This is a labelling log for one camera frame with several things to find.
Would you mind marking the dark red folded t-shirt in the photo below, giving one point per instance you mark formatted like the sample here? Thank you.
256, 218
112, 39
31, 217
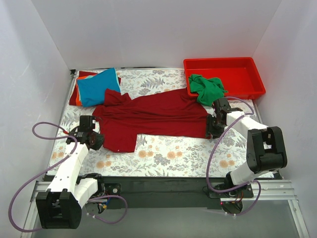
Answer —
82, 75

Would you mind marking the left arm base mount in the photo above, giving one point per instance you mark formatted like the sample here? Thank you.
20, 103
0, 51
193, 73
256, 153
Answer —
110, 189

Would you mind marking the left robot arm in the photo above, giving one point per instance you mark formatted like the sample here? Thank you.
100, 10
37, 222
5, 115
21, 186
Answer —
60, 206

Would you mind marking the red plastic bin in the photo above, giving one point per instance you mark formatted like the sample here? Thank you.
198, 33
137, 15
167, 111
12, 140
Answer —
239, 76

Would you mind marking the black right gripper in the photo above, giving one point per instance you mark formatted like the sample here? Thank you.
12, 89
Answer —
212, 126

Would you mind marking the aluminium frame rail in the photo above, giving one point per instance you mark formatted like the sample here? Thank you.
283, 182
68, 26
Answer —
270, 190

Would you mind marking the green t-shirt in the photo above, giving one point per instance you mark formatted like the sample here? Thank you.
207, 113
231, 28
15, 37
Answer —
208, 89

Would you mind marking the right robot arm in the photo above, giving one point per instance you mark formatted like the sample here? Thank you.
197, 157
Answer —
265, 150

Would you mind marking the floral patterned table mat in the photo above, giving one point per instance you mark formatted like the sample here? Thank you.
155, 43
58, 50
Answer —
166, 156

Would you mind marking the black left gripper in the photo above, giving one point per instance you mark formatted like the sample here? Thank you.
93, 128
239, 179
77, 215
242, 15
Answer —
96, 141

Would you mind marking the blue folded t-shirt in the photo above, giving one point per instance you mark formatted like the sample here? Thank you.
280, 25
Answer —
92, 90

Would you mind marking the dark red t-shirt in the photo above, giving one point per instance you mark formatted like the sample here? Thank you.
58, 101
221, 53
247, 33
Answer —
171, 113
82, 75

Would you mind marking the orange folded t-shirt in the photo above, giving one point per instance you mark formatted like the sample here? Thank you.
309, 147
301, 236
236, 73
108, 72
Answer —
77, 99

